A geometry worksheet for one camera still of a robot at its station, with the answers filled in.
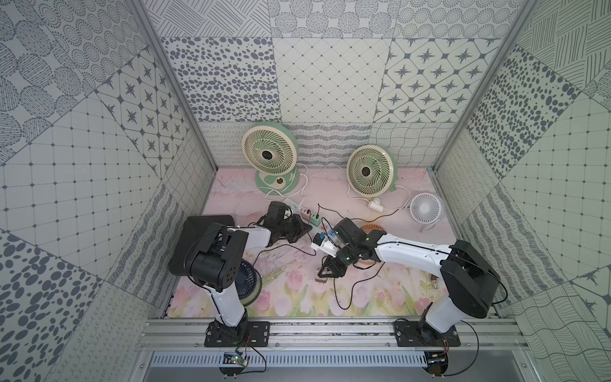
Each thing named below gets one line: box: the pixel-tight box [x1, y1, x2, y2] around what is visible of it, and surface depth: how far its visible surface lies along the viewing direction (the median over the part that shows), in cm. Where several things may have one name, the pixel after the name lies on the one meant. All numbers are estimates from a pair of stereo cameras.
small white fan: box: [409, 192, 446, 233], surface depth 97 cm
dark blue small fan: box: [234, 259, 262, 307], surface depth 83 cm
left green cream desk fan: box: [241, 120, 301, 196], surface depth 95 cm
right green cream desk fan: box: [346, 144, 399, 198], surface depth 103 cm
